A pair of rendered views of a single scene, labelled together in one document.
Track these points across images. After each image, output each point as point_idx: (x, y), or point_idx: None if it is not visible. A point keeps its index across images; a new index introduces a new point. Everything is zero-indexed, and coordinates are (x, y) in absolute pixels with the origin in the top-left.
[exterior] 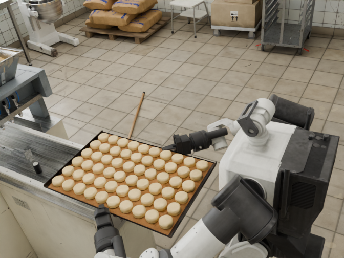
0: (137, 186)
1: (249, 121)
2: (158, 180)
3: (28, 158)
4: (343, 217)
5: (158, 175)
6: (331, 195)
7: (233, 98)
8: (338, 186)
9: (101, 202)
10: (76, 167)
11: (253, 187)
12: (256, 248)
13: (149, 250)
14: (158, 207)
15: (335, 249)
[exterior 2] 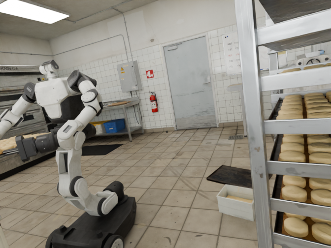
0: (4, 144)
1: (54, 61)
2: (9, 142)
3: None
4: (46, 210)
5: (4, 142)
6: (27, 215)
7: None
8: (24, 213)
9: (0, 152)
10: None
11: None
12: (81, 131)
13: (82, 95)
14: (36, 136)
15: (63, 213)
